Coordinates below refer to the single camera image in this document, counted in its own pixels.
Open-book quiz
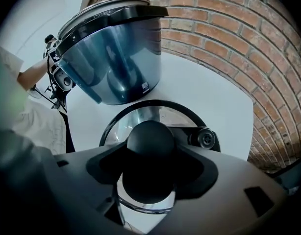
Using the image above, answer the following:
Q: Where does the person's beige shirt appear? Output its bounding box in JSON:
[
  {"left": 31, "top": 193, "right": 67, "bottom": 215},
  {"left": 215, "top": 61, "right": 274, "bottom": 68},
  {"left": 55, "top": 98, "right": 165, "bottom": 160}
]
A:
[{"left": 0, "top": 43, "right": 68, "bottom": 154}]

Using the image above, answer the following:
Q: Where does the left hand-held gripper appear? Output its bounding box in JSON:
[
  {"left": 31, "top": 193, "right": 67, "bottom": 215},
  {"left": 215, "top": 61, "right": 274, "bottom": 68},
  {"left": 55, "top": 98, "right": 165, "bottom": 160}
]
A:
[{"left": 44, "top": 39, "right": 76, "bottom": 93}]

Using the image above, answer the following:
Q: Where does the black pressure cooker body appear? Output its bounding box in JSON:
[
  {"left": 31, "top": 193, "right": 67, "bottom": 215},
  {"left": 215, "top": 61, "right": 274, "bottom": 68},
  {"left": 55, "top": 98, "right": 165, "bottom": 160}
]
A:
[{"left": 54, "top": 0, "right": 170, "bottom": 106}]

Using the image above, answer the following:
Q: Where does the person's left forearm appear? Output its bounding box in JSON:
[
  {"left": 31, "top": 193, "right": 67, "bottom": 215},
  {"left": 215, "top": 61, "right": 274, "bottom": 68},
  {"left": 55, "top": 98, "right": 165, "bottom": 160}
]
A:
[{"left": 17, "top": 57, "right": 50, "bottom": 91}]

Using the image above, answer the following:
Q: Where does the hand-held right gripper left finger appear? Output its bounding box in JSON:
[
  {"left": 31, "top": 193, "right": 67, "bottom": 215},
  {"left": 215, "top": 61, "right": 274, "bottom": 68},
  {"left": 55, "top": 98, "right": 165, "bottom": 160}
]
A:
[{"left": 53, "top": 146, "right": 131, "bottom": 235}]

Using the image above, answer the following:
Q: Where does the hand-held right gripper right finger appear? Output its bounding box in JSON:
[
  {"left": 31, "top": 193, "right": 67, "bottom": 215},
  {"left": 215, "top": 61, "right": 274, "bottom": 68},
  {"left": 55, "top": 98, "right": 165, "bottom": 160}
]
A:
[{"left": 150, "top": 145, "right": 296, "bottom": 235}]

